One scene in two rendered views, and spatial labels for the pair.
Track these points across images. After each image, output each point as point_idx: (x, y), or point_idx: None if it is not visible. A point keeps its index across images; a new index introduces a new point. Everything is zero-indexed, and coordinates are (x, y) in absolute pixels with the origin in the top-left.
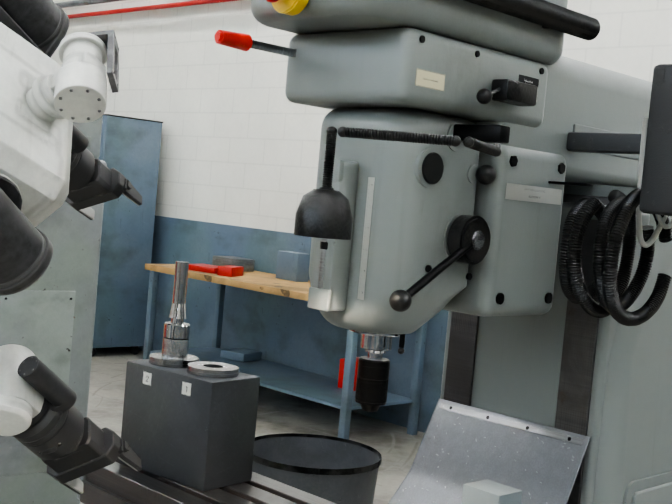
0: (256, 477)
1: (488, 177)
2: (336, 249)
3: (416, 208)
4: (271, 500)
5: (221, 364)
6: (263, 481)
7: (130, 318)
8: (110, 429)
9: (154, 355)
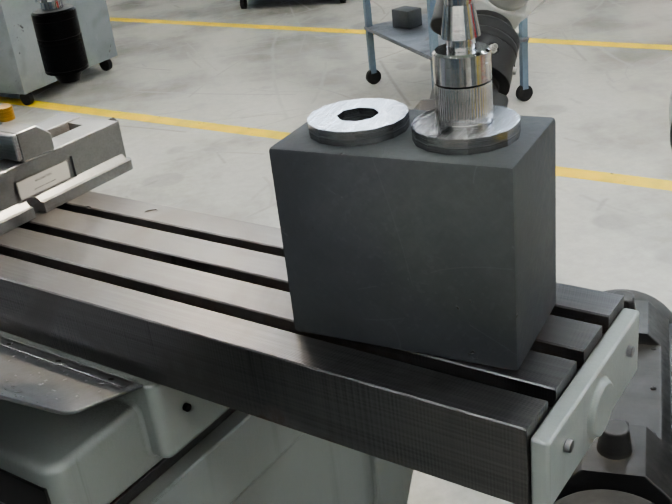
0: (291, 346)
1: None
2: None
3: None
4: (240, 289)
5: (349, 124)
6: (273, 338)
7: None
8: (428, 99)
9: (502, 111)
